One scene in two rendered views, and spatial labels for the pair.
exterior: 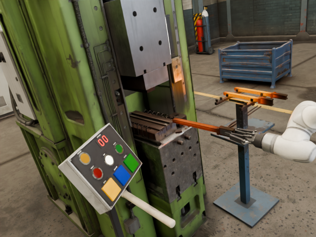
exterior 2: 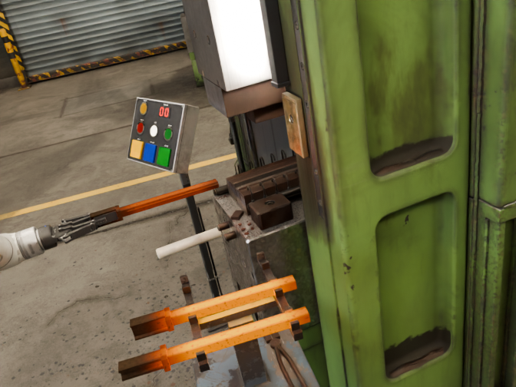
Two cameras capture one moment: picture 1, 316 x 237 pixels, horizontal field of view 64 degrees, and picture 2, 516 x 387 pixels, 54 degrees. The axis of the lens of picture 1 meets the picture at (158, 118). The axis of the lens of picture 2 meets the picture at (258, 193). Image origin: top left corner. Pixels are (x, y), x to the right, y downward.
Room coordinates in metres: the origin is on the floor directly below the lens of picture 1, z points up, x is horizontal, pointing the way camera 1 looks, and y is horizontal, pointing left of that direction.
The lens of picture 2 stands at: (2.20, -1.45, 1.77)
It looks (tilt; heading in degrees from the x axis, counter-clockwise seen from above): 28 degrees down; 114
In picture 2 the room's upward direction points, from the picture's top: 11 degrees counter-clockwise
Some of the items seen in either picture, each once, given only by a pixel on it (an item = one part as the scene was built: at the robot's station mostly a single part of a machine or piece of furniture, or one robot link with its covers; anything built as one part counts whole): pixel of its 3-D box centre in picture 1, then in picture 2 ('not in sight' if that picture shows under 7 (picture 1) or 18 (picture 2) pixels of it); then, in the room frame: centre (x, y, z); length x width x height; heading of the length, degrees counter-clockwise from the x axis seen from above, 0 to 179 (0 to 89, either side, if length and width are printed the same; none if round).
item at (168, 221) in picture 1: (146, 207); (205, 236); (1.20, 0.17, 0.62); 0.44 x 0.05 x 0.05; 41
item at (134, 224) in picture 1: (131, 224); not in sight; (1.35, 0.31, 0.36); 0.09 x 0.07 x 0.12; 131
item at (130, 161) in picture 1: (130, 163); (164, 157); (1.10, 0.18, 1.01); 0.07 x 0.05 x 0.07; 156
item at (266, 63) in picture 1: (253, 62); not in sight; (5.03, -2.12, 0.36); 1.20 x 0.80 x 0.72; 39
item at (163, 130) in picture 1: (145, 124); (289, 175); (1.65, 0.10, 0.96); 0.42 x 0.20 x 0.09; 41
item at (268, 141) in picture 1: (270, 143); (31, 242); (1.00, -0.49, 1.04); 0.09 x 0.06 x 0.09; 130
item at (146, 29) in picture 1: (131, 35); (266, 2); (1.68, 0.07, 1.56); 0.42 x 0.39 x 0.40; 41
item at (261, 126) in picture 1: (242, 129); (253, 378); (1.72, -0.63, 0.74); 0.40 x 0.30 x 0.02; 124
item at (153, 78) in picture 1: (134, 75); (273, 79); (1.65, 0.10, 1.32); 0.42 x 0.20 x 0.10; 41
